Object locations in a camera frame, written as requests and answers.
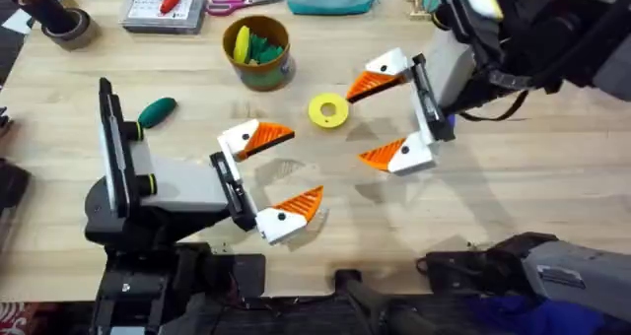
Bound blue cloth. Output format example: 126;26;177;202
465;294;606;335

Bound black rail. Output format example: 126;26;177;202
91;295;631;335

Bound black post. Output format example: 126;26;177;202
333;269;438;335

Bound black cable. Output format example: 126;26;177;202
457;89;531;123

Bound pink-handled scissors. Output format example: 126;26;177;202
205;0;286;18

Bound small wooden stand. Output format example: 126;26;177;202
405;0;433;22

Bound left wrist upright black plate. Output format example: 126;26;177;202
98;77;132;220

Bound person's forearm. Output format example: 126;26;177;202
22;0;76;34

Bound yellow disc with hole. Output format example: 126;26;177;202
308;92;350;130

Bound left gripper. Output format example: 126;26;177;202
122;118;327;246

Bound green toy vegetable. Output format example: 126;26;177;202
137;97;178;130

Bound grey tape roll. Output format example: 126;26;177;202
40;8;101;51

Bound clear flat plastic box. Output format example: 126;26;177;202
120;0;208;35

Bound black object at table side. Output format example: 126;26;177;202
0;158;32;214

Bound brown tub with toys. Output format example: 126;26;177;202
222;14;297;93

